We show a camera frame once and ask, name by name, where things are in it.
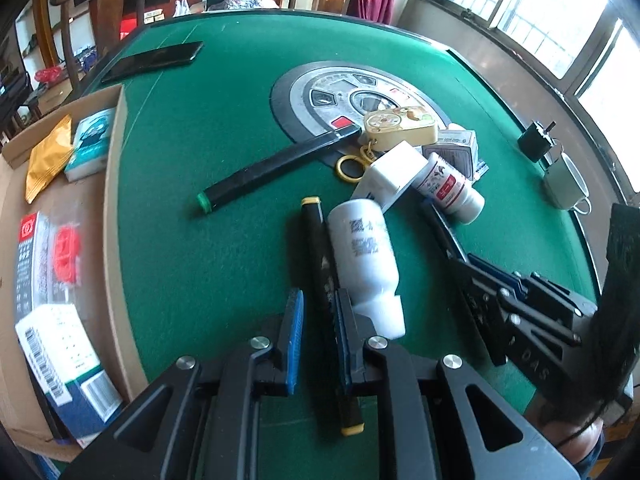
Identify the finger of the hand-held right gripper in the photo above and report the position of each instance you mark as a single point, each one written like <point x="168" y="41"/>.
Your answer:
<point x="482" y="310"/>
<point x="495" y="277"/>

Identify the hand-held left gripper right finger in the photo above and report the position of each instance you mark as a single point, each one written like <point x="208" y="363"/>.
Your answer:
<point x="344" y="340"/>

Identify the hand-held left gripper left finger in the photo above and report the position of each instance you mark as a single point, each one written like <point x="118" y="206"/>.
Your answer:
<point x="295" y="340"/>

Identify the large white bottle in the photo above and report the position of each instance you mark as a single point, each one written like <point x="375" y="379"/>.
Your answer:
<point x="362" y="250"/>

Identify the black marker yellow ends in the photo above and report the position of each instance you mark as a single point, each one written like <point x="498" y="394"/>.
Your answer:
<point x="315" y="240"/>

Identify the white bottle red label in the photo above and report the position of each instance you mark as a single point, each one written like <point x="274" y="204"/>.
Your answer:
<point x="445" y="185"/>

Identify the small printed carton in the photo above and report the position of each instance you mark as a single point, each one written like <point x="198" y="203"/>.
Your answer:
<point x="450" y="156"/>

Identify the white adaptor box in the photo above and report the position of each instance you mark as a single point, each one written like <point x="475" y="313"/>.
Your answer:
<point x="395" y="170"/>

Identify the cream case with yellow keyring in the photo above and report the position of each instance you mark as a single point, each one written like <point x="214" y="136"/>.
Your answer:
<point x="400" y="130"/>

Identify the black marker green end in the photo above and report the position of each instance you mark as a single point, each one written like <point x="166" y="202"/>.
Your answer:
<point x="270" y="165"/>

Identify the shallow cardboard box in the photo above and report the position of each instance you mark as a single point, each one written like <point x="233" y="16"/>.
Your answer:
<point x="112" y="210"/>

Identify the white mug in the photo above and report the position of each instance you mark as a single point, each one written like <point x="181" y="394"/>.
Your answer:
<point x="562" y="182"/>

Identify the person's blue jeans leg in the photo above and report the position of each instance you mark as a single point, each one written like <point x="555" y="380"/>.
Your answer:
<point x="595" y="465"/>

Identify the black charger plug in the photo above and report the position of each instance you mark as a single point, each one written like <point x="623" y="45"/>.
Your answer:
<point x="535" y="142"/>

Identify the white blue barcode box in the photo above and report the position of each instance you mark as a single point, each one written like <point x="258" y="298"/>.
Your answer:
<point x="65" y="355"/>

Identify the round table control panel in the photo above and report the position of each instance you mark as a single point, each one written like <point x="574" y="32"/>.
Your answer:
<point x="300" y="105"/>

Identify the red comb in clear pack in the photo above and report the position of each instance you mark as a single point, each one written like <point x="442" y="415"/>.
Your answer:
<point x="67" y="255"/>

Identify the grey box red label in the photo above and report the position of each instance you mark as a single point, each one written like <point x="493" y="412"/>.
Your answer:
<point x="32" y="270"/>

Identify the window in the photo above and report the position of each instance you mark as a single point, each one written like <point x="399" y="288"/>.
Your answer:
<point x="525" y="0"/>

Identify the teal face mask packet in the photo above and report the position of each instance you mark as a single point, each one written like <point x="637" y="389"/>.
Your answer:
<point x="90" y="145"/>

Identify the gold foil packet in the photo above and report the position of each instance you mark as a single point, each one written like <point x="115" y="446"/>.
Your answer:
<point x="47" y="160"/>

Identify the black smartphone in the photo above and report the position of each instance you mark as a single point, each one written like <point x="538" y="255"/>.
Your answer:
<point x="150" y="61"/>

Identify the small white plastic bag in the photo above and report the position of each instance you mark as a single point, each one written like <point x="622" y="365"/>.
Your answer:
<point x="185" y="7"/>

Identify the red gift bag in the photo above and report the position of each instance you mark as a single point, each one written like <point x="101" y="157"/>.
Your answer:
<point x="130" y="26"/>

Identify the red plastic bag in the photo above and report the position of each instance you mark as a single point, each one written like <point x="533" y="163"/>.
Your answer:
<point x="50" y="75"/>

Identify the wooden chair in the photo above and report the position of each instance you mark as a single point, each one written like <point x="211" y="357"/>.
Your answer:
<point x="107" y="5"/>

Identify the wooden wall shelf unit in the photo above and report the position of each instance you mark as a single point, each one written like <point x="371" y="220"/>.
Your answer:
<point x="35" y="45"/>

